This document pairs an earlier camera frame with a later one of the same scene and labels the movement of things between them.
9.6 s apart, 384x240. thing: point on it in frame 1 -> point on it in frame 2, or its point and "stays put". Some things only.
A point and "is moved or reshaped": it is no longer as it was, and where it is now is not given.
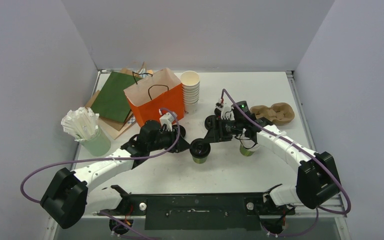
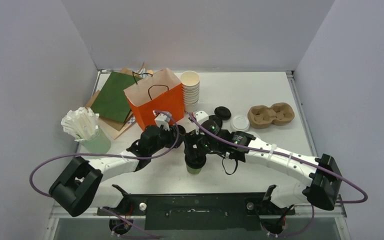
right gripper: [218, 129] -> [194, 154]
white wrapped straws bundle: [81, 124] stays put
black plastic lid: [200, 148] is moved or reshaped
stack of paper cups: [190, 81] stays put
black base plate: [201, 211] stays put
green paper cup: [199, 160] is moved or reshaped
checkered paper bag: [132, 120] stays put
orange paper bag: [162, 90] stays put
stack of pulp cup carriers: [280, 113] stays put
